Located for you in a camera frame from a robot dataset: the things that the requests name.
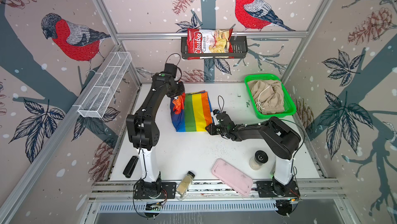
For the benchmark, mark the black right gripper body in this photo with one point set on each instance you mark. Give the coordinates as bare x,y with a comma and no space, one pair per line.
215,130

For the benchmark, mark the white wire mesh shelf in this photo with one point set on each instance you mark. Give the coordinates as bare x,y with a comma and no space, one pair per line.
101,94

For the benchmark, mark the red Chuba chips bag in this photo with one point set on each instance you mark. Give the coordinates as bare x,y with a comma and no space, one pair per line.
206,41

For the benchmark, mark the beige shorts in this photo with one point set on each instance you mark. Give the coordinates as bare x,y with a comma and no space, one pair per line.
268,96

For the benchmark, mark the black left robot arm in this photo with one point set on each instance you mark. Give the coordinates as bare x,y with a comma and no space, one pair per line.
143,131

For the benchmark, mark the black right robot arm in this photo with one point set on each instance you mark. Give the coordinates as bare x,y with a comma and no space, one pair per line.
281,139

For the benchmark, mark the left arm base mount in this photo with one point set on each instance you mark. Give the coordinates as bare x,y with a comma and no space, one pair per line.
157,190

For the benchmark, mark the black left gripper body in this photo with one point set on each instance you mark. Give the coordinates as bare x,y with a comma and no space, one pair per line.
179,89

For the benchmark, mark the rainbow striped shorts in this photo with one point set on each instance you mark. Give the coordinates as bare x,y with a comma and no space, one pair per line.
191,112

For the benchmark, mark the pink rectangular case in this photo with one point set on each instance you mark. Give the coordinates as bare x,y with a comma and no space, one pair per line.
232,177

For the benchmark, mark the black wall basket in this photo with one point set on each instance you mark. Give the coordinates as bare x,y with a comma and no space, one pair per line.
238,44

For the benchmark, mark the spice jar black lid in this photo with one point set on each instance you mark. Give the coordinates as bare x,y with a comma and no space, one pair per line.
185,183

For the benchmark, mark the green plastic basket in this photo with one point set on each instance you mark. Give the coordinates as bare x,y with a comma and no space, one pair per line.
290,108

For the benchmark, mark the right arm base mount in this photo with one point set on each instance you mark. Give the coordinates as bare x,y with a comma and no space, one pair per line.
273,188

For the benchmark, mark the black remote-like object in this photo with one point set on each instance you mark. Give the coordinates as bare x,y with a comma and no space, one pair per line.
130,167

